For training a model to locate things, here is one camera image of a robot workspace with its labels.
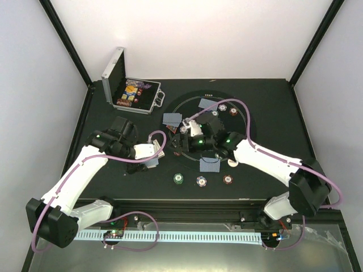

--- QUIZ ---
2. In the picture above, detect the purple chip roll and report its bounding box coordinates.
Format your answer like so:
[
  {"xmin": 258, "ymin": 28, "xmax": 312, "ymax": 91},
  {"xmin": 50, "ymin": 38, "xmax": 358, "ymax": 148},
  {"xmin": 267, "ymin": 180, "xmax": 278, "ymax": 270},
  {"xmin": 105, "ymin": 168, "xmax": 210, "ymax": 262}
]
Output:
[{"xmin": 126, "ymin": 79, "xmax": 144, "ymax": 88}]

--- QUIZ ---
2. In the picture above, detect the open aluminium poker case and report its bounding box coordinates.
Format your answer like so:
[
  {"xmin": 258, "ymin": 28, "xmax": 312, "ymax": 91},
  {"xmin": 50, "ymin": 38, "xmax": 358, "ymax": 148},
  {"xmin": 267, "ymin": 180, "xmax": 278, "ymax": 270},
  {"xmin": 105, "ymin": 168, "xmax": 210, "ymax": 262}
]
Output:
[{"xmin": 102, "ymin": 46, "xmax": 165, "ymax": 114}]

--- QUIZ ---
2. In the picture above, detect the round black poker mat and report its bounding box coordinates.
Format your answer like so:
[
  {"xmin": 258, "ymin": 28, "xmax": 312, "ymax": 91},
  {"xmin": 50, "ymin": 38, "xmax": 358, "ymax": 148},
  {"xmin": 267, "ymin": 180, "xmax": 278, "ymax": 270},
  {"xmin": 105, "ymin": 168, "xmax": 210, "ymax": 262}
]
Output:
[{"xmin": 162, "ymin": 90, "xmax": 256, "ymax": 173}]

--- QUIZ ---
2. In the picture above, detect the blue white chip stack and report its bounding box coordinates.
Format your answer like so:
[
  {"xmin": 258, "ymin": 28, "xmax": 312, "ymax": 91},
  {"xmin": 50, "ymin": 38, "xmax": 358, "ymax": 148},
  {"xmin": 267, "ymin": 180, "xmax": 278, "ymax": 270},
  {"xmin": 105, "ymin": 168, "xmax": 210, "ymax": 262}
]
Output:
[{"xmin": 196, "ymin": 176, "xmax": 207, "ymax": 187}]

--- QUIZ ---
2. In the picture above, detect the yellow big blind button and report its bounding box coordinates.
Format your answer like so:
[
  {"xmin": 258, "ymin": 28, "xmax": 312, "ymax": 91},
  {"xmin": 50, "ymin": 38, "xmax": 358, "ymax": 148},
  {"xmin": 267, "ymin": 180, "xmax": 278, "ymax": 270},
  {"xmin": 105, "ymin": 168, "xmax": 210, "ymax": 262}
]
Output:
[{"xmin": 125, "ymin": 86, "xmax": 137, "ymax": 93}]

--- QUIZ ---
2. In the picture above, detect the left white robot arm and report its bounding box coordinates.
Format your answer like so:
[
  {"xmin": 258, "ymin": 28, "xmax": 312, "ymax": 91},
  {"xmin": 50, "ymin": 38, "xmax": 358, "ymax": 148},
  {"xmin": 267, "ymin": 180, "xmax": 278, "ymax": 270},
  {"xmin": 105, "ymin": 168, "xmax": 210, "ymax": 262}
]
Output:
[{"xmin": 26, "ymin": 129, "xmax": 167, "ymax": 253}]

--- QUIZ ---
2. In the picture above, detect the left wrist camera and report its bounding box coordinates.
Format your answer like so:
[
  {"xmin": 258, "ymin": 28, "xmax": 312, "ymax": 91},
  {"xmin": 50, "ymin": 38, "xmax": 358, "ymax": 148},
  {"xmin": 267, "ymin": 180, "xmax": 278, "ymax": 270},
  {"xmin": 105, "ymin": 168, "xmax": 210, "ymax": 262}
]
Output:
[{"xmin": 110, "ymin": 116, "xmax": 138, "ymax": 140}]

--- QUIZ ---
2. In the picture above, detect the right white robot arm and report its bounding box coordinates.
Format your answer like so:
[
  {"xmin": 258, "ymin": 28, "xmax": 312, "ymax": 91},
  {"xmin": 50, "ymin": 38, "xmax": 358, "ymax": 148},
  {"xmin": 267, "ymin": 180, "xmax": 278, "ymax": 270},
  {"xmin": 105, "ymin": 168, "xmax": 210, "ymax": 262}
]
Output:
[{"xmin": 168, "ymin": 132, "xmax": 331, "ymax": 229}]

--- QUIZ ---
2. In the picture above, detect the blue white chip top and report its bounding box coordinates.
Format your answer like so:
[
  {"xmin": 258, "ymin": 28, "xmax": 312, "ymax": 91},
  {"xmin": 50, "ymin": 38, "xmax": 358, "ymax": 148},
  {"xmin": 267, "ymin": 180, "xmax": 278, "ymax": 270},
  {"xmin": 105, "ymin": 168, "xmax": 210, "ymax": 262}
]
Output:
[{"xmin": 218, "ymin": 104, "xmax": 227, "ymax": 112}]

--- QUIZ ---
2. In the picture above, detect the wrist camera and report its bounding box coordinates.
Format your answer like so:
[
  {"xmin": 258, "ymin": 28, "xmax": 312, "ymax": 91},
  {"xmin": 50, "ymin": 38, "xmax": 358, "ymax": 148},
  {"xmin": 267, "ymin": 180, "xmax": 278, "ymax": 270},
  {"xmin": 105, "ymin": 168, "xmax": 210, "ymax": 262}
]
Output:
[
  {"xmin": 196, "ymin": 112, "xmax": 226, "ymax": 137},
  {"xmin": 110, "ymin": 116, "xmax": 138, "ymax": 140}
]

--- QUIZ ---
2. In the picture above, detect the white slotted cable duct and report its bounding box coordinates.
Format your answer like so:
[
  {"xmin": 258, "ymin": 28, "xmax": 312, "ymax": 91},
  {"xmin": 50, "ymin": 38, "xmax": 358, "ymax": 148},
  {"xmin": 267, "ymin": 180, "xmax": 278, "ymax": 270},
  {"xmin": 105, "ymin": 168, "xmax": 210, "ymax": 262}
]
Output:
[{"xmin": 75, "ymin": 229, "xmax": 262, "ymax": 245}]

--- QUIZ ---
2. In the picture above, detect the red triangular all-in marker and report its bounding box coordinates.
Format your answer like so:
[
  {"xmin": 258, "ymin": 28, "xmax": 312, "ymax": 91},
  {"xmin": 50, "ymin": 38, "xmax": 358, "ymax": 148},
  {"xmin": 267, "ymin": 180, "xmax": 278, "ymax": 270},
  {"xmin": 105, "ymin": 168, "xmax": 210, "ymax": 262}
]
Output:
[{"xmin": 166, "ymin": 125, "xmax": 178, "ymax": 134}]

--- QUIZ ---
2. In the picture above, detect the black aluminium rail base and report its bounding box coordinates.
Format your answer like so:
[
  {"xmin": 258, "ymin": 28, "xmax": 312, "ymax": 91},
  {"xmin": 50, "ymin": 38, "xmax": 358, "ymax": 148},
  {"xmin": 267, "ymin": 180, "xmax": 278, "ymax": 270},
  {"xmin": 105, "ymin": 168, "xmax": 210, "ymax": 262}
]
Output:
[{"xmin": 76, "ymin": 198, "xmax": 344, "ymax": 230}]

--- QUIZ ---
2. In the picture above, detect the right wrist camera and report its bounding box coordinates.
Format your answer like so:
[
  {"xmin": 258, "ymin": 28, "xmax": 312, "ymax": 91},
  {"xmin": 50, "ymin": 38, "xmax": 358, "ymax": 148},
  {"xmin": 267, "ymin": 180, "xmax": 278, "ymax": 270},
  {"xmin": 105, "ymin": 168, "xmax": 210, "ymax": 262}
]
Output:
[{"xmin": 196, "ymin": 112, "xmax": 226, "ymax": 137}]

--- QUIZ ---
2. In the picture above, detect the dealt card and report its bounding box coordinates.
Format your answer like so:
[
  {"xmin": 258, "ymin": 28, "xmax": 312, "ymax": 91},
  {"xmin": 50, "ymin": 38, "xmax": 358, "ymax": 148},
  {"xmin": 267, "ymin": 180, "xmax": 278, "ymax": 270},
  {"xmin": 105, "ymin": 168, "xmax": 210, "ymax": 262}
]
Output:
[
  {"xmin": 198, "ymin": 98, "xmax": 218, "ymax": 111},
  {"xmin": 199, "ymin": 157, "xmax": 221, "ymax": 173},
  {"xmin": 162, "ymin": 113, "xmax": 177, "ymax": 125}
]

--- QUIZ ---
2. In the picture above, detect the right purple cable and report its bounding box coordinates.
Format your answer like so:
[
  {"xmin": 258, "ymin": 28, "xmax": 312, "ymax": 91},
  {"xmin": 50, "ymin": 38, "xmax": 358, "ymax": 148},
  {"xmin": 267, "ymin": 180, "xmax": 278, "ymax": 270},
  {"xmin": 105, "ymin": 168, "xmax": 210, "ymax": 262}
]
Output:
[{"xmin": 183, "ymin": 98, "xmax": 344, "ymax": 252}]

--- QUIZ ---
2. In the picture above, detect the brown poker chip stack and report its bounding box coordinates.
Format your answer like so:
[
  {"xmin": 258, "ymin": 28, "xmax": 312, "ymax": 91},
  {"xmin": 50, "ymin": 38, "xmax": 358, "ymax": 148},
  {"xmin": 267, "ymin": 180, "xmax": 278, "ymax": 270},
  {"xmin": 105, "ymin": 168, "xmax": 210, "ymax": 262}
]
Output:
[{"xmin": 223, "ymin": 175, "xmax": 233, "ymax": 184}]

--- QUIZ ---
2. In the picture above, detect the orange black chip roll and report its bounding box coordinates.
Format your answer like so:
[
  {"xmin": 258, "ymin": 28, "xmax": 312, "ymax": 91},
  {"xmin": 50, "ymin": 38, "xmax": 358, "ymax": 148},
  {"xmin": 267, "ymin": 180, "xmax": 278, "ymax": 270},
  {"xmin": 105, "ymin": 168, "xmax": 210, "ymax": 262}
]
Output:
[{"xmin": 117, "ymin": 100, "xmax": 132, "ymax": 107}]

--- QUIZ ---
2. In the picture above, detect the blue backed card deck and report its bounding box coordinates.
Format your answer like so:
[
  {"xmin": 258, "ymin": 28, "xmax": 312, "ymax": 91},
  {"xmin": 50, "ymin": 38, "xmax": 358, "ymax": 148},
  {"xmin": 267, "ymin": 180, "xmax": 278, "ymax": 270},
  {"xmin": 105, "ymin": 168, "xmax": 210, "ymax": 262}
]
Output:
[{"xmin": 144, "ymin": 158, "xmax": 159, "ymax": 169}]

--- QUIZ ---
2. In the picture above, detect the green poker chip stack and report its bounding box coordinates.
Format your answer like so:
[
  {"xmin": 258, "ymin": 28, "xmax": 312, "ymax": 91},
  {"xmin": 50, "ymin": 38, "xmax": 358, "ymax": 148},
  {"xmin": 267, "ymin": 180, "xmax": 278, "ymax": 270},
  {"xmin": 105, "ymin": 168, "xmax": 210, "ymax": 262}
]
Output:
[{"xmin": 173, "ymin": 173, "xmax": 184, "ymax": 185}]

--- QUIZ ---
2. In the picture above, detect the white dealer button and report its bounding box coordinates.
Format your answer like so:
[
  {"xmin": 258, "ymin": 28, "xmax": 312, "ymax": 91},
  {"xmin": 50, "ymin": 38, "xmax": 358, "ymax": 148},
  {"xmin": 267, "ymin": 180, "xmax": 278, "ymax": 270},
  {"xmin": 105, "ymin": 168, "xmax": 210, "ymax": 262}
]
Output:
[{"xmin": 227, "ymin": 159, "xmax": 238, "ymax": 167}]

